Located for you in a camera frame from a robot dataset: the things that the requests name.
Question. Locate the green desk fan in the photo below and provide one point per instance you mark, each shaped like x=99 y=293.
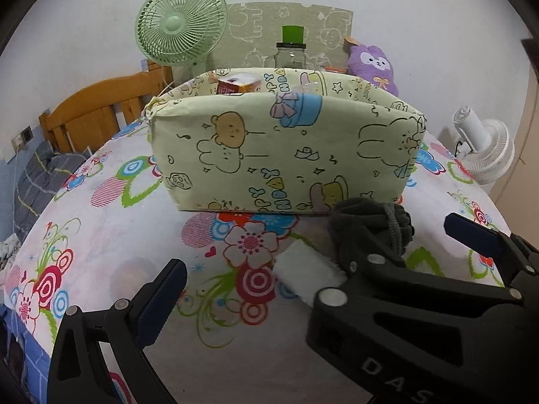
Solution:
x=181 y=23

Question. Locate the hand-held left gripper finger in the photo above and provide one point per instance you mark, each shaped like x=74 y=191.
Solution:
x=162 y=298

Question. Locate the dark grey knitted sock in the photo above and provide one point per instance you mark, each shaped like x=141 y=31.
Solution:
x=379 y=219

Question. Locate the wooden headboard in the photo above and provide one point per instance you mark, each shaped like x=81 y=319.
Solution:
x=97 y=113

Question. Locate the wall socket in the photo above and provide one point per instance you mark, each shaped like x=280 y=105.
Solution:
x=23 y=135

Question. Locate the white circulator fan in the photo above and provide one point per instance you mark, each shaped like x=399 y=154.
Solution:
x=484 y=147

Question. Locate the purple plush toy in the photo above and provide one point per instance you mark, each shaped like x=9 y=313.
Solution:
x=374 y=67

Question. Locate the grey plaid pillow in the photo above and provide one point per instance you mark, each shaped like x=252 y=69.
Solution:
x=42 y=181

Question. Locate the beige cartoon printed board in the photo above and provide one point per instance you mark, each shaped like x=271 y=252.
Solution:
x=252 y=29

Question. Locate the yellow printed fabric storage box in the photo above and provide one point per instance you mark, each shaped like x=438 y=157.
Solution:
x=273 y=155

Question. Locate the beige wardrobe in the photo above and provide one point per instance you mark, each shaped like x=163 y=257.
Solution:
x=528 y=134

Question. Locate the glass jar with green lid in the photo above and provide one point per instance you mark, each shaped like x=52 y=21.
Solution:
x=291 y=50

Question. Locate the crumpled white cloth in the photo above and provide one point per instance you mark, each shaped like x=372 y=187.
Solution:
x=8 y=249

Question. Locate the red and white carton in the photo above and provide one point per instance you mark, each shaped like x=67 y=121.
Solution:
x=236 y=85

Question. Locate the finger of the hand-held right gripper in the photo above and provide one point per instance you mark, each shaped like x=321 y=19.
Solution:
x=471 y=235
x=421 y=292

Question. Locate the white fluffy rolled towel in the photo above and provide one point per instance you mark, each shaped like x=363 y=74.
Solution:
x=301 y=267

